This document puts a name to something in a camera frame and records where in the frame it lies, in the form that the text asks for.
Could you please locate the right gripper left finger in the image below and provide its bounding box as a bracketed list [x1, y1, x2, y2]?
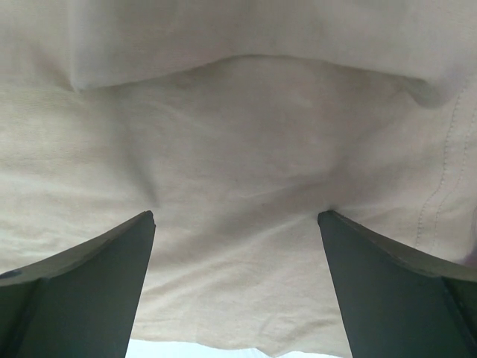
[1, 211, 155, 357]

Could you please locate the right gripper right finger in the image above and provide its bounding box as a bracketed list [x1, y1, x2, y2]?
[318, 211, 476, 357]

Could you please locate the beige t shirt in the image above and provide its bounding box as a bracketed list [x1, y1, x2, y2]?
[1, 1, 476, 357]

